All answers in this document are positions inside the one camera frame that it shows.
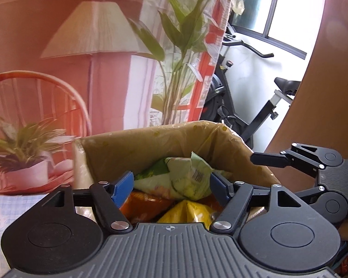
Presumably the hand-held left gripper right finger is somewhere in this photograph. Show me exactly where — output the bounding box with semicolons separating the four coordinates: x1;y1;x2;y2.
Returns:
209;171;309;235

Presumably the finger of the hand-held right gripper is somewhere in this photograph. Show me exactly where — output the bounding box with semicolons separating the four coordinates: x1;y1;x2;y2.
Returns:
293;185;327;206
250;142;327;180

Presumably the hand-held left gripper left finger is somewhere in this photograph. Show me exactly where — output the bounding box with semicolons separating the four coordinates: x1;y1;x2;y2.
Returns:
42;171;134;234

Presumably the orange snack packet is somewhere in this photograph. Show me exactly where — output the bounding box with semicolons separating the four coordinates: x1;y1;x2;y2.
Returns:
120;191;180;224

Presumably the taped cardboard box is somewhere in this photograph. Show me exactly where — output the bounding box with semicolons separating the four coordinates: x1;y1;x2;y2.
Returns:
72;120;282;229

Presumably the green white snack packet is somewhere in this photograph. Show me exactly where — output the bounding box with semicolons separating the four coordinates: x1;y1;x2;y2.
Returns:
133;152;234;202

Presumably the yellow snack packet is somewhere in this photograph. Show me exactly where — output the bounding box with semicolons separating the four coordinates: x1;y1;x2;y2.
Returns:
157;200;221;224

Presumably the brown wooden panel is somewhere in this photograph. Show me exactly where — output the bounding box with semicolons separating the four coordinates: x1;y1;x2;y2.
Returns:
261;0;348;180

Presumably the black exercise bike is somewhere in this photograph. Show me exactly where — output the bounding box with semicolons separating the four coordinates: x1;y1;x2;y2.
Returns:
200;26;302;148

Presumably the printed room backdrop cloth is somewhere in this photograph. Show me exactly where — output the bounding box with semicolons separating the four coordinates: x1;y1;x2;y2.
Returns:
0;0;238;197

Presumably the checked tablecloth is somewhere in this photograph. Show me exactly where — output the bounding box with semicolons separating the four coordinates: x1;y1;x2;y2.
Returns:
0;193;55;278

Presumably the dark framed window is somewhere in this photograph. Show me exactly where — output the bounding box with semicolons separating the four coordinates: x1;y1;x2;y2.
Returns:
230;0;329;60

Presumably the beige crumpled cloth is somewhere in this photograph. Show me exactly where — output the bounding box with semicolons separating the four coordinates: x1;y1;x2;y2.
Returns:
232;0;245;15

